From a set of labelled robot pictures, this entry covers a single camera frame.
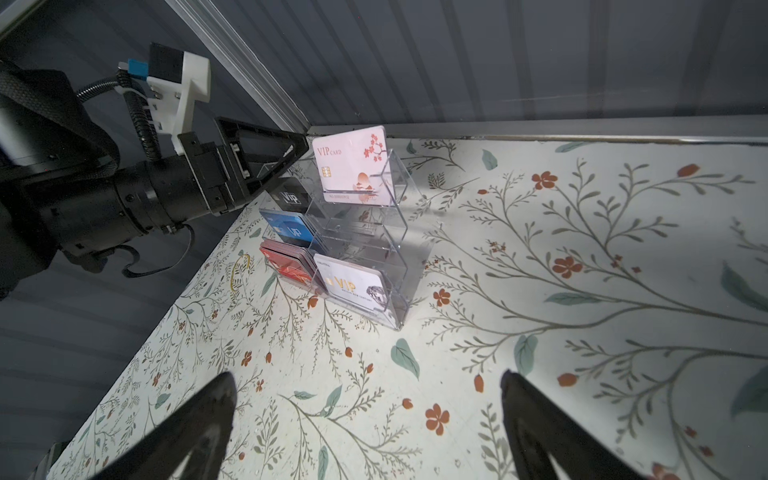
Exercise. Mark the pink VIP card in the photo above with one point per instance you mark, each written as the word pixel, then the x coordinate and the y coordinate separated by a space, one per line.
pixel 354 167

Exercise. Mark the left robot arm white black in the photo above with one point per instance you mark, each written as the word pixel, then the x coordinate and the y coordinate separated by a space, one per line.
pixel 65 190

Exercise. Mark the black VIP card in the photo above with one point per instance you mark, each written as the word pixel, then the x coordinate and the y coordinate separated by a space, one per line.
pixel 291 196

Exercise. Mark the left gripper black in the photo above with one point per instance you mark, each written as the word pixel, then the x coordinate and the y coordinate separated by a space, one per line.
pixel 249 159

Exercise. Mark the clear acrylic card display stand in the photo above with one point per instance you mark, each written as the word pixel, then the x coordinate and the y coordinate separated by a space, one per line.
pixel 385 238

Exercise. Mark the white VIP diamond card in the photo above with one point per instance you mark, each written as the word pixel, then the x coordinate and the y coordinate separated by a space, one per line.
pixel 360 286

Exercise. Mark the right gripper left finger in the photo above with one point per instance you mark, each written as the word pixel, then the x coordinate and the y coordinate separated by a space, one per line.
pixel 194 437

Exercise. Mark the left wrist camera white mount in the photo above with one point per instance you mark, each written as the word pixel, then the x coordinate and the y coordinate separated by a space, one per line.
pixel 177 80

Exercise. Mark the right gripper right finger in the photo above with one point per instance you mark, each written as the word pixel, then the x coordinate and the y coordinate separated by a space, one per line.
pixel 541 435

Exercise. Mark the blue VIP card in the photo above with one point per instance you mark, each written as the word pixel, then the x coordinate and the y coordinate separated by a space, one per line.
pixel 294 228

